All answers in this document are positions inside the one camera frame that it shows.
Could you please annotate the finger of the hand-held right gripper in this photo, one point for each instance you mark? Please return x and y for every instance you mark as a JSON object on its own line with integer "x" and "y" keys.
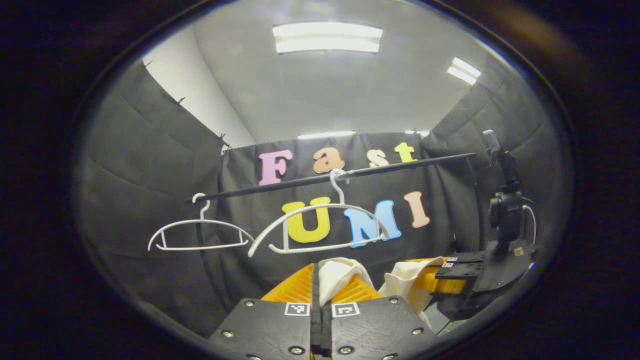
{"x": 467, "y": 257}
{"x": 457, "y": 271}

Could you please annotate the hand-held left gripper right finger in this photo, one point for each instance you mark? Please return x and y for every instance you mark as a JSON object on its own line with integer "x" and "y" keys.
{"x": 375, "y": 327}

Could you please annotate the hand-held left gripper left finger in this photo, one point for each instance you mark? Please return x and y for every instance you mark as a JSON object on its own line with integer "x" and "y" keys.
{"x": 270, "y": 330}

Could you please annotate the cream collared shirt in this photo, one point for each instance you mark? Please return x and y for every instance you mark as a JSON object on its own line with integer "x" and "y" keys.
{"x": 405, "y": 280}

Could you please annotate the black clothes rack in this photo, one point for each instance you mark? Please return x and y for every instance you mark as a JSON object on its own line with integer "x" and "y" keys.
{"x": 400, "y": 165}

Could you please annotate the white plastic hanger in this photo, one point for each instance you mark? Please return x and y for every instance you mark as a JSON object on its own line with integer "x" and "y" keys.
{"x": 341, "y": 195}
{"x": 202, "y": 212}

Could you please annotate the ceiling light panel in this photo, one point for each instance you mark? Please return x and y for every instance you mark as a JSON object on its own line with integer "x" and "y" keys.
{"x": 325, "y": 135}
{"x": 327, "y": 37}
{"x": 464, "y": 70}

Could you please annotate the black backdrop cloth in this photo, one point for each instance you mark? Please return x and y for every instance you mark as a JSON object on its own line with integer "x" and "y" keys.
{"x": 125, "y": 175}

